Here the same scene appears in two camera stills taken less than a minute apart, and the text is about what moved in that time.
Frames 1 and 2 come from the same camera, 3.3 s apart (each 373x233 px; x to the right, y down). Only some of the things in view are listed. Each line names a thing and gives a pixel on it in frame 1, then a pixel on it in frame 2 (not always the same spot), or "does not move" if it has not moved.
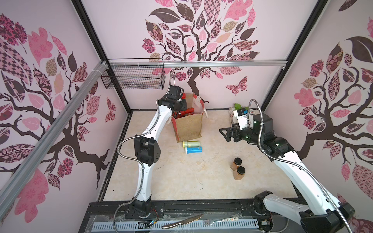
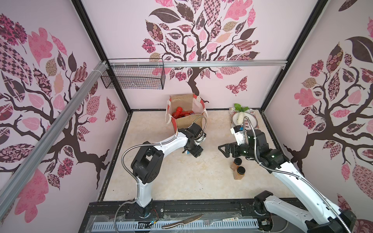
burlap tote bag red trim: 189,126 does not move
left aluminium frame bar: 12,185 does not move
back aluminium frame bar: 268,63 does not move
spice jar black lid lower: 239,173 does not move
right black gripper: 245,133 → 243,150
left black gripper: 183,106 → 196,152
